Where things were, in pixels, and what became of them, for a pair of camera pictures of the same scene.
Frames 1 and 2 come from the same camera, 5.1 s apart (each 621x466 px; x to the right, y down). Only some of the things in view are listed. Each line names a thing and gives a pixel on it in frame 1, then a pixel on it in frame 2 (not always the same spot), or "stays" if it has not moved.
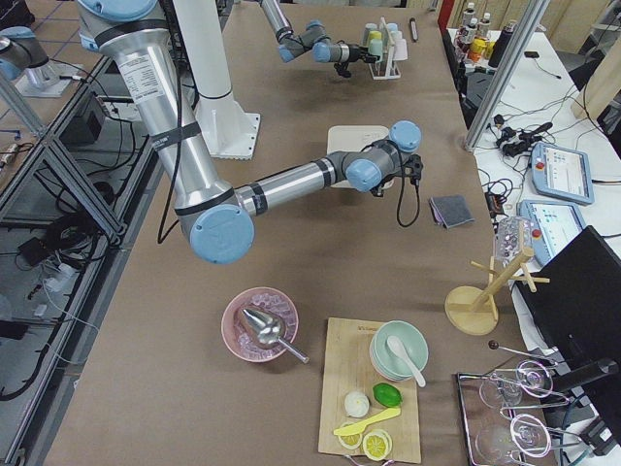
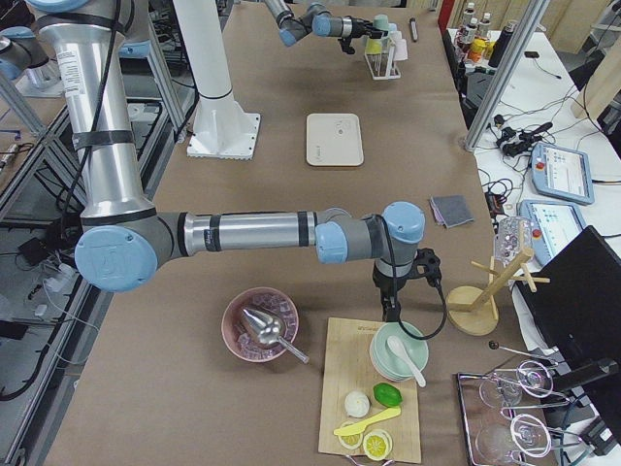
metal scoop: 270,331 stays
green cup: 375,48 -> 381,22
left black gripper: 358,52 -> 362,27
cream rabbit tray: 353,139 -> 334,139
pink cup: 400,49 stays
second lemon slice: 351,441 stays
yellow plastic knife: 358,427 stays
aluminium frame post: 533,16 stays
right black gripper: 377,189 -> 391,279
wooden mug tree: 472,310 stays
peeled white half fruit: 356,404 stays
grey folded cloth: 450,211 stays
